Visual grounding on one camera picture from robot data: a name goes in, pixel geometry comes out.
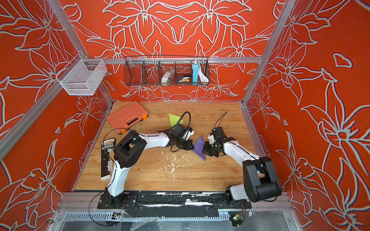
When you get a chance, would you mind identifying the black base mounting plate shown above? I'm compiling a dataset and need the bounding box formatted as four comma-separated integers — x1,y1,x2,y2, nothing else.
97,191,251,220

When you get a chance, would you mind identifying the light blue box in basket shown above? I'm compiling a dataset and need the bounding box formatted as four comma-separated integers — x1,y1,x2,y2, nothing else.
192,61,199,86

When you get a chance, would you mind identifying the clear acrylic wall bin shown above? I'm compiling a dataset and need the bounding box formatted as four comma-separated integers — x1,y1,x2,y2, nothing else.
56,59,107,96

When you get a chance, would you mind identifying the white cable in basket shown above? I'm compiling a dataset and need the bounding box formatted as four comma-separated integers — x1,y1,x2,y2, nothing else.
198,67,209,85

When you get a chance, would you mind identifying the black wire wall basket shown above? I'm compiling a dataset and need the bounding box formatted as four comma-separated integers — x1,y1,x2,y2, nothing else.
123,55,211,87

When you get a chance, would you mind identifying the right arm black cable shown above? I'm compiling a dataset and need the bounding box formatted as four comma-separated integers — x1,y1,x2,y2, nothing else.
213,111,229,129

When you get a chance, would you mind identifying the lime green square paper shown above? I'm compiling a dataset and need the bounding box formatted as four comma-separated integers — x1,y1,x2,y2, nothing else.
169,114,183,127

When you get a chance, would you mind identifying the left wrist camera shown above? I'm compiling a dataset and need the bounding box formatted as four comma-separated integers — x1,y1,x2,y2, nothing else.
170,124,195,141

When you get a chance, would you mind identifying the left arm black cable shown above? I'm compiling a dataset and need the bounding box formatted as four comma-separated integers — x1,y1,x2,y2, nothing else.
177,111,192,130

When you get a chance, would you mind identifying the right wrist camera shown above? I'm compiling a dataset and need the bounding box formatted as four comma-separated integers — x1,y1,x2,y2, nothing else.
208,127,227,144

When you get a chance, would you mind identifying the clear plastic bag in basket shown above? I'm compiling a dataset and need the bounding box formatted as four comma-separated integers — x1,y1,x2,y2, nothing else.
161,70,175,86

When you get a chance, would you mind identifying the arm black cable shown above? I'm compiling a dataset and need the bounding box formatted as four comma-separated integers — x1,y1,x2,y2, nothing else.
213,111,229,129
177,111,192,130

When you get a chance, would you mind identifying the small black box in basket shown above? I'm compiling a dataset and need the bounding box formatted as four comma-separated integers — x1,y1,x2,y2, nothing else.
175,75,192,83

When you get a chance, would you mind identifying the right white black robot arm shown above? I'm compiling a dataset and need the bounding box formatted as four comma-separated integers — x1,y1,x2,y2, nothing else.
202,141,282,203

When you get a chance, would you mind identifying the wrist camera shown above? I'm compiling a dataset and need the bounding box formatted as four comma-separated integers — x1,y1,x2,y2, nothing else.
170,124,195,141
208,127,227,144

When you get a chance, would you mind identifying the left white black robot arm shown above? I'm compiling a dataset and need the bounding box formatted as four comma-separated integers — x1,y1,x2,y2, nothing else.
98,128,194,209

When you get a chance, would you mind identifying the orange plastic tool case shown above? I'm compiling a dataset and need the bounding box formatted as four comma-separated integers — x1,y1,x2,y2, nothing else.
107,101,149,135

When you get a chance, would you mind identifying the purple square paper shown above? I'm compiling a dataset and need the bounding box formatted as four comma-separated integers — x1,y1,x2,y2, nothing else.
193,135,206,161

